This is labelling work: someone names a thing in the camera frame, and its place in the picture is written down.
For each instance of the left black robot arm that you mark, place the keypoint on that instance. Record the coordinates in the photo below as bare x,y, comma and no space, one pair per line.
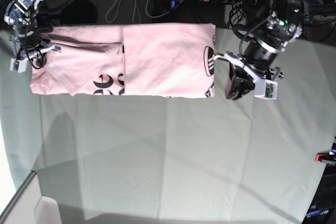
277,24

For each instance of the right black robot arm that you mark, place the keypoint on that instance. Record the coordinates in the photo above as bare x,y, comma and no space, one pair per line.
28,44

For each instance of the pink t-shirt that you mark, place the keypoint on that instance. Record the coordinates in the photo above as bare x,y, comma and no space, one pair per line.
170,60

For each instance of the right red black clamp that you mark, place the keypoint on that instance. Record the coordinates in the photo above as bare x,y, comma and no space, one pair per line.
327,158

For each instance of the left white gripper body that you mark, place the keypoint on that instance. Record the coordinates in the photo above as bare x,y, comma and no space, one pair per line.
266,81

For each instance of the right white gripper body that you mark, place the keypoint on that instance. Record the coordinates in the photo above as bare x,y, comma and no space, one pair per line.
23,55

